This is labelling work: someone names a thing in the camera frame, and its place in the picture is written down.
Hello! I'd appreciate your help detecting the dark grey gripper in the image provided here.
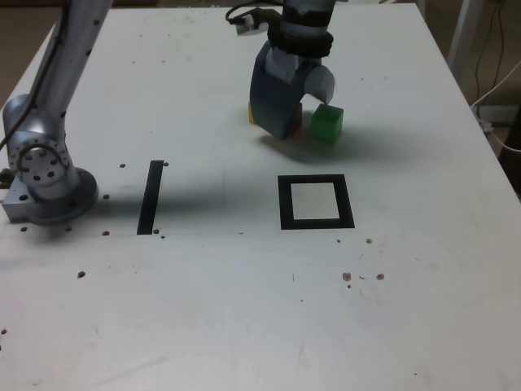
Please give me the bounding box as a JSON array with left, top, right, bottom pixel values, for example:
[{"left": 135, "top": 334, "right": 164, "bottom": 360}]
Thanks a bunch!
[{"left": 248, "top": 42, "right": 337, "bottom": 142}]

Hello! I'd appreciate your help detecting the red cube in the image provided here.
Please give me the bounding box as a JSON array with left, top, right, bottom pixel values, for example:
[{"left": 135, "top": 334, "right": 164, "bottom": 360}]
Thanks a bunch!
[{"left": 290, "top": 103, "right": 304, "bottom": 136}]

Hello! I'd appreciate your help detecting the green cube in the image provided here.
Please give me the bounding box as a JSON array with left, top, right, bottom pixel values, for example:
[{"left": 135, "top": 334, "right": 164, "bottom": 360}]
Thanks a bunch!
[{"left": 309, "top": 103, "right": 345, "bottom": 146}]

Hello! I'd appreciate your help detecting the black tape square outline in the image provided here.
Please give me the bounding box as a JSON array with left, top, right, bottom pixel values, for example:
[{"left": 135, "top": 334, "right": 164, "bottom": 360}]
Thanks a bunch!
[{"left": 277, "top": 174, "right": 356, "bottom": 231}]

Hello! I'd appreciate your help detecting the black tape strip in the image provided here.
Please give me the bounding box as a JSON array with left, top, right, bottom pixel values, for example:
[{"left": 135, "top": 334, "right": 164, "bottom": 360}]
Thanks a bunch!
[{"left": 136, "top": 160, "right": 165, "bottom": 236}]

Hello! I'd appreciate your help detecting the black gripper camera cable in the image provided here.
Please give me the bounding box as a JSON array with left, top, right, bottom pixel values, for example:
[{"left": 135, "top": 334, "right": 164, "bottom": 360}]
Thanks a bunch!
[{"left": 225, "top": 1, "right": 282, "bottom": 37}]

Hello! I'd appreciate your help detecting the white frame leg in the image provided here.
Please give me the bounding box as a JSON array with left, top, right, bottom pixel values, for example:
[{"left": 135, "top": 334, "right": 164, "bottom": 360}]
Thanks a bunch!
[{"left": 445, "top": 0, "right": 480, "bottom": 71}]

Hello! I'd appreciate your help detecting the white cable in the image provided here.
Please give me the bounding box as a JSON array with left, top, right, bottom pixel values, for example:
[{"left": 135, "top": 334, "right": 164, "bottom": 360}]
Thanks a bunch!
[{"left": 470, "top": 59, "right": 521, "bottom": 152}]

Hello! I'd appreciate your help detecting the black hanging cable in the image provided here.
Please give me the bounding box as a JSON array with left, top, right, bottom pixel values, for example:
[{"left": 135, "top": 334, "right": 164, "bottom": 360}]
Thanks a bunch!
[{"left": 474, "top": 0, "right": 506, "bottom": 108}]

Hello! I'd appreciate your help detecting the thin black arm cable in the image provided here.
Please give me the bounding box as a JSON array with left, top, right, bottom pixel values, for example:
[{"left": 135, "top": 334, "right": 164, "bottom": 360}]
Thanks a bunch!
[{"left": 0, "top": 0, "right": 71, "bottom": 147}]

